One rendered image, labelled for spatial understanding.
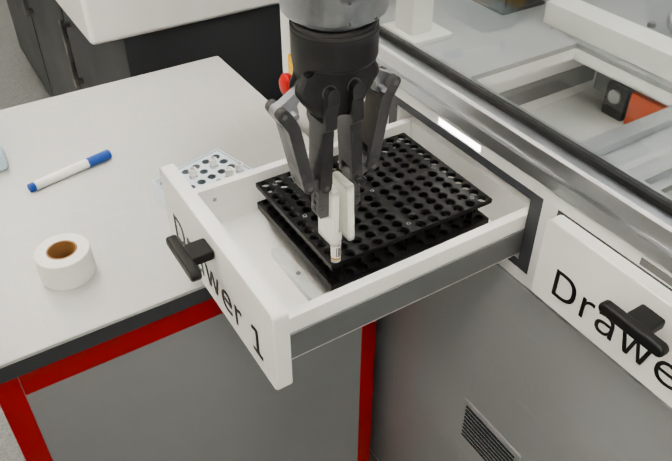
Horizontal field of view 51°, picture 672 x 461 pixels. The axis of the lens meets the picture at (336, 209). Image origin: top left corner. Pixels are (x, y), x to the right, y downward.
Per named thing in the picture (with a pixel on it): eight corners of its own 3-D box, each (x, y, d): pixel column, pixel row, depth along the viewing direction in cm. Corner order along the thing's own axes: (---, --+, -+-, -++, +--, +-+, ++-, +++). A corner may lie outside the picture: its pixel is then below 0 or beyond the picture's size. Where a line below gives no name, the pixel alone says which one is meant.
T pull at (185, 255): (192, 285, 72) (191, 275, 71) (165, 244, 77) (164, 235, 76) (225, 272, 73) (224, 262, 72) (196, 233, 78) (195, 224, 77)
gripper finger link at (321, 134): (342, 88, 60) (328, 91, 60) (335, 196, 67) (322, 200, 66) (319, 70, 63) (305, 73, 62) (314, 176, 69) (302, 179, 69)
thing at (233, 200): (285, 365, 72) (282, 323, 68) (187, 229, 89) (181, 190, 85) (566, 233, 88) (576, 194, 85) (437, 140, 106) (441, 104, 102)
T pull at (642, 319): (659, 361, 64) (663, 351, 63) (595, 310, 69) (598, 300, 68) (685, 345, 65) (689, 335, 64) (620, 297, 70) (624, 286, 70)
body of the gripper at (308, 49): (312, 41, 54) (315, 144, 60) (402, 17, 57) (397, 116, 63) (267, 9, 59) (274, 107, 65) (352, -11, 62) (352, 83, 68)
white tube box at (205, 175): (189, 226, 101) (185, 204, 99) (154, 201, 106) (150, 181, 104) (254, 189, 108) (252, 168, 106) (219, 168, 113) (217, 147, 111)
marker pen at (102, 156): (32, 194, 107) (30, 186, 106) (27, 190, 108) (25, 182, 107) (113, 159, 115) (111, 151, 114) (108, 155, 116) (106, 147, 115)
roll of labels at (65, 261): (83, 293, 90) (75, 270, 88) (31, 288, 91) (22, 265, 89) (104, 257, 96) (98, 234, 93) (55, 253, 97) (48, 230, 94)
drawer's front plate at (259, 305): (278, 393, 71) (272, 317, 64) (171, 236, 90) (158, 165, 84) (293, 386, 72) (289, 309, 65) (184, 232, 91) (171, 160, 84)
